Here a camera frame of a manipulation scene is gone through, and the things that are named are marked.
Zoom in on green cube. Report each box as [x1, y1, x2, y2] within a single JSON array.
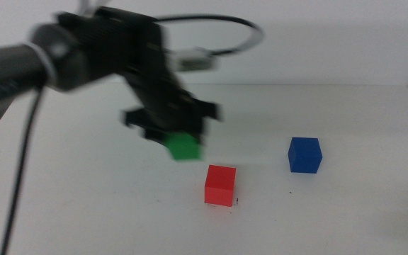
[[164, 132, 204, 162]]

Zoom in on red cube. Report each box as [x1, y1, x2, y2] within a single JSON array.
[[204, 164, 237, 208]]

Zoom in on blue cube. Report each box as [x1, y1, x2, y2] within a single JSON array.
[[287, 137, 324, 174]]

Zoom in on black looping camera cable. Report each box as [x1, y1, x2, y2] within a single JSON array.
[[154, 13, 265, 57]]

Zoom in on black hanging arm cable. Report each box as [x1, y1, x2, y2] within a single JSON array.
[[0, 81, 45, 255]]

